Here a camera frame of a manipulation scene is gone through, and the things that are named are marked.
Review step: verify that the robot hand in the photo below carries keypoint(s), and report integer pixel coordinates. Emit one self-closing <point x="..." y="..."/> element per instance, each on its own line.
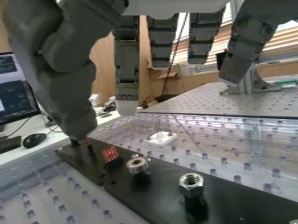
<point x="67" y="66"/>

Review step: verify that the silver bearing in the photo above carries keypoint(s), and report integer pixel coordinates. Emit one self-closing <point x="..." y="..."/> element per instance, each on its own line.
<point x="136" y="165"/>

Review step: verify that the computer screen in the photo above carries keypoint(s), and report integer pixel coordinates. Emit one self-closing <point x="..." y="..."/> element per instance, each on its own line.
<point x="15" y="96"/>

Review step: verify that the black mouse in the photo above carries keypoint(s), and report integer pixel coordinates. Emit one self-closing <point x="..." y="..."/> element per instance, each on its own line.
<point x="35" y="140"/>

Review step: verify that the black keyboard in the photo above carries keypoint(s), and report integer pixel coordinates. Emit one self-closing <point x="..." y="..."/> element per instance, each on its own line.
<point x="8" y="145"/>

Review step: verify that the white desk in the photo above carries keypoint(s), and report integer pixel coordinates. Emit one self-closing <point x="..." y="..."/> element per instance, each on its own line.
<point x="27" y="153"/>

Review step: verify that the grey metal stand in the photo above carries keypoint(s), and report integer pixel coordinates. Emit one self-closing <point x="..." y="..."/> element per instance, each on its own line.
<point x="260" y="83"/>

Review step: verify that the clear box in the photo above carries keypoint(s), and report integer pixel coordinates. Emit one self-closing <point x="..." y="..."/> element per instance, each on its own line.
<point x="231" y="146"/>

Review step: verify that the steel hex nut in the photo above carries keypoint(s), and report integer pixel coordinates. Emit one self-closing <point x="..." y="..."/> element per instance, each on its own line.
<point x="191" y="185"/>

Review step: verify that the black plate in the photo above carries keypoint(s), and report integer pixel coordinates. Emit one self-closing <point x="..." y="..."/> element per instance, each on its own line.
<point x="240" y="206"/>

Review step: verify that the small white square bracket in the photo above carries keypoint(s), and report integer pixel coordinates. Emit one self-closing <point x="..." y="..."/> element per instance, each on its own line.
<point x="160" y="138"/>

